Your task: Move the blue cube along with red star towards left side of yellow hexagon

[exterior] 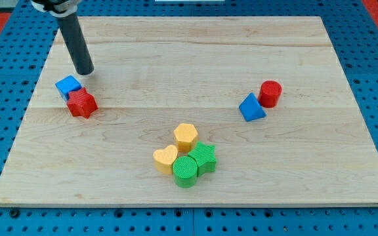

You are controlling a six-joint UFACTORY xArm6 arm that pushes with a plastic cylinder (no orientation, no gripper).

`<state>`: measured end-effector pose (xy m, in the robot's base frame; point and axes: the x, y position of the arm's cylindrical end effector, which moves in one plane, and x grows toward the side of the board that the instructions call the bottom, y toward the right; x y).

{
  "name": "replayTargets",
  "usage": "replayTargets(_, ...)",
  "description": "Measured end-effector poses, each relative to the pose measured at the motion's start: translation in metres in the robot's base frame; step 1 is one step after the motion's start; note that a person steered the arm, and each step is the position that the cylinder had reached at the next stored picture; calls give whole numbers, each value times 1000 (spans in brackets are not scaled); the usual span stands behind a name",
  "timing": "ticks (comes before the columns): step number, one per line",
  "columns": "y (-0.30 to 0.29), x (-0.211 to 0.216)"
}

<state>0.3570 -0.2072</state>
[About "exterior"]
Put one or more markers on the white and black wrist mount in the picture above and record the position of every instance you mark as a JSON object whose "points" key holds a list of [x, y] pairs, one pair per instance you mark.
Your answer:
{"points": [[57, 8]]}

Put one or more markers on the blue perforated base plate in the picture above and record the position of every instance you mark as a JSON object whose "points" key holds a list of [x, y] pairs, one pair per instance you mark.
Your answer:
{"points": [[25, 42]]}

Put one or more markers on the yellow hexagon block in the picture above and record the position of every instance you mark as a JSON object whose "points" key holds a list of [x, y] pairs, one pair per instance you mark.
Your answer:
{"points": [[185, 137]]}

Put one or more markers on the red star block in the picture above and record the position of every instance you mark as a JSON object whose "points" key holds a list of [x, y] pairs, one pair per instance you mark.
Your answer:
{"points": [[81, 103]]}

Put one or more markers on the red cylinder block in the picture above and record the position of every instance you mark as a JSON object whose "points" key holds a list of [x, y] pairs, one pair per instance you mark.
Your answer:
{"points": [[269, 94]]}

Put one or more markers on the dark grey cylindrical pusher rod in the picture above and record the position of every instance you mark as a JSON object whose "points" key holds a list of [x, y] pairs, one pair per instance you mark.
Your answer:
{"points": [[75, 42]]}

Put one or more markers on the yellow heart block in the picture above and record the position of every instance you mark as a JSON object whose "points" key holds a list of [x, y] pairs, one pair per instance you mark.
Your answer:
{"points": [[165, 158]]}

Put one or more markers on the light wooden board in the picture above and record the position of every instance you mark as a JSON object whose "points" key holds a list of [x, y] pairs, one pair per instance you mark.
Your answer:
{"points": [[151, 74]]}

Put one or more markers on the green star block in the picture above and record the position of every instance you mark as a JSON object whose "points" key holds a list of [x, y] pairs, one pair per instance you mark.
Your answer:
{"points": [[204, 156]]}

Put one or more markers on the green cylinder block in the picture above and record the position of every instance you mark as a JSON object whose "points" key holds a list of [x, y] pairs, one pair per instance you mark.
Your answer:
{"points": [[185, 172]]}

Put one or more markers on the blue triangular prism block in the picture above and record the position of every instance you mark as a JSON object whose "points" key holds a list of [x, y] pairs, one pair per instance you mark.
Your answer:
{"points": [[251, 109]]}

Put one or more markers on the blue cube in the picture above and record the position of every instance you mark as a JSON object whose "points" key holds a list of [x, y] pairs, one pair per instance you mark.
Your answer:
{"points": [[66, 85]]}

